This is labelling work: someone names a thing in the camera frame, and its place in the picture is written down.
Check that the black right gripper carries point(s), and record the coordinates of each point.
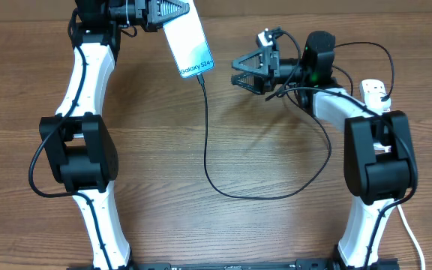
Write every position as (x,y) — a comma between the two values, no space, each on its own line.
(268,67)

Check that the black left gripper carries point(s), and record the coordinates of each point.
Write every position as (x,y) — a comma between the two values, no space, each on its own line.
(149,13)

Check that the blue smartphone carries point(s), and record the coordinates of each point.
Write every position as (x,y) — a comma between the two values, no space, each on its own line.
(187,41)

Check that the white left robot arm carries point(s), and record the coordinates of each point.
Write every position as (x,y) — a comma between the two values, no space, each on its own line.
(81,153)

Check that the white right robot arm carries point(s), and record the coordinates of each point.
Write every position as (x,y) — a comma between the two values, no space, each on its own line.
(379,164)

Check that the white power strip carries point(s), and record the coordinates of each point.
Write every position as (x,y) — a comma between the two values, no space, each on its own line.
(371,85)

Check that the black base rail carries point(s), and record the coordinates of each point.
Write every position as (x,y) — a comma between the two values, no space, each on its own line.
(299,264)

